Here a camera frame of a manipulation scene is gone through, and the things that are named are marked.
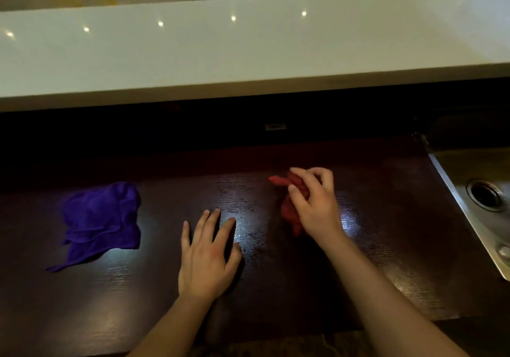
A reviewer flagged person's left hand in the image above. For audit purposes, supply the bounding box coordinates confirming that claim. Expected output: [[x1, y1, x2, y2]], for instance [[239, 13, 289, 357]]
[[178, 209, 243, 302]]

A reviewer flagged person's right hand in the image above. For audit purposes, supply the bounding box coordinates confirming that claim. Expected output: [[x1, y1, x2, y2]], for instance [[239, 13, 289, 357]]
[[287, 167, 348, 247]]

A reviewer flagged red cloth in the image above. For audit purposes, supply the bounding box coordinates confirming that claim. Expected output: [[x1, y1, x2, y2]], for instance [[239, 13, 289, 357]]
[[268, 172, 311, 238]]

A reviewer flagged person's right forearm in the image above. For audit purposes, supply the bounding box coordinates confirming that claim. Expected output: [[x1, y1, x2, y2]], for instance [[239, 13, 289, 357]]
[[318, 229, 471, 357]]

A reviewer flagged person's left forearm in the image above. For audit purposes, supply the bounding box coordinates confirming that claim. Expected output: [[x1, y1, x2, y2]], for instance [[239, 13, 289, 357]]
[[127, 294, 218, 357]]

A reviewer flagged purple cloth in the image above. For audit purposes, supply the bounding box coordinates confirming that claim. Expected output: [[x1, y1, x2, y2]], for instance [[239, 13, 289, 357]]
[[46, 181, 142, 274]]

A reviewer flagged stainless steel sink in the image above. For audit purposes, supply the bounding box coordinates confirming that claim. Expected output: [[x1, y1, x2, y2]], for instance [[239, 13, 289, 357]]
[[412, 131, 510, 282]]

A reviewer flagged white raised bar counter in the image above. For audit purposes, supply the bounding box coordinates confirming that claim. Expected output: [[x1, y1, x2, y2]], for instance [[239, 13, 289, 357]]
[[0, 0, 510, 113]]

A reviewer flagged round sink drain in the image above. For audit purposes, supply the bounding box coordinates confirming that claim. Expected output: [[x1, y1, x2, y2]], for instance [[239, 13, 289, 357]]
[[466, 179, 507, 213]]

